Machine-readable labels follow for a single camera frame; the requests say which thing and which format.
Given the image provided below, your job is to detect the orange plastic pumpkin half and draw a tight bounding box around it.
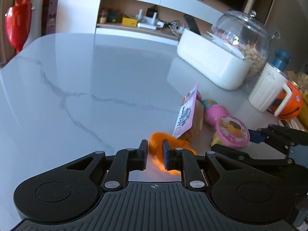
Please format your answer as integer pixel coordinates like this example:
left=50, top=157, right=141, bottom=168
left=148, top=132, right=197, bottom=176

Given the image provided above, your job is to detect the orange pumpkin bucket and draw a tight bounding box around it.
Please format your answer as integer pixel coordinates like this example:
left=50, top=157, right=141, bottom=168
left=268, top=80, right=303, bottom=120

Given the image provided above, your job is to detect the pink snack packet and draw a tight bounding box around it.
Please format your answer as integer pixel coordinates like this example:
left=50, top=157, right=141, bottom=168
left=172, top=84, right=204, bottom=142

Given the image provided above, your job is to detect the pink round toy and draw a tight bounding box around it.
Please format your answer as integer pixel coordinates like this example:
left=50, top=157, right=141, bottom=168
left=201, top=99, right=230, bottom=127

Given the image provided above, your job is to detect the white oval container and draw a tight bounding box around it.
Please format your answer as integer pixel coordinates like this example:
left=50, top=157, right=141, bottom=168
left=177, top=29, right=250, bottom=90

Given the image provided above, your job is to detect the blue bottle cap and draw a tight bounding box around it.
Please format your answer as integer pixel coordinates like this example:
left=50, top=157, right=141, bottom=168
left=271, top=49, right=290, bottom=72

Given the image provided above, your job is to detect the glass dome jar with nuts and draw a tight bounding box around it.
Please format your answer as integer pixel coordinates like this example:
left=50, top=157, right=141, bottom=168
left=210, top=10, right=269, bottom=81

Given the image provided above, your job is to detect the black phone in container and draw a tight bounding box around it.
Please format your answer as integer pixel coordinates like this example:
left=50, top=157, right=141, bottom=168
left=183, top=14, right=201, bottom=35

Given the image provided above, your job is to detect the yellow box on shelf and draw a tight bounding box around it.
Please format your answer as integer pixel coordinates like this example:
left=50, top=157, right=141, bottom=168
left=121, top=17, right=138, bottom=27

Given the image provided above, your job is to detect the white charger device on shelf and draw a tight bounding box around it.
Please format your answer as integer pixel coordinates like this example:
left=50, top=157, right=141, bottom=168
left=136, top=9, right=165, bottom=30

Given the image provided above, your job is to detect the small figurine on shelf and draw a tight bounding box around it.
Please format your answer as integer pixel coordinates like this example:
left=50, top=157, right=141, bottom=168
left=99, top=9, right=108, bottom=24

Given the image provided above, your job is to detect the red vase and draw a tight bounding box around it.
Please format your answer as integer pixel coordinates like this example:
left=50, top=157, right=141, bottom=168
left=5, top=0, right=32, bottom=53

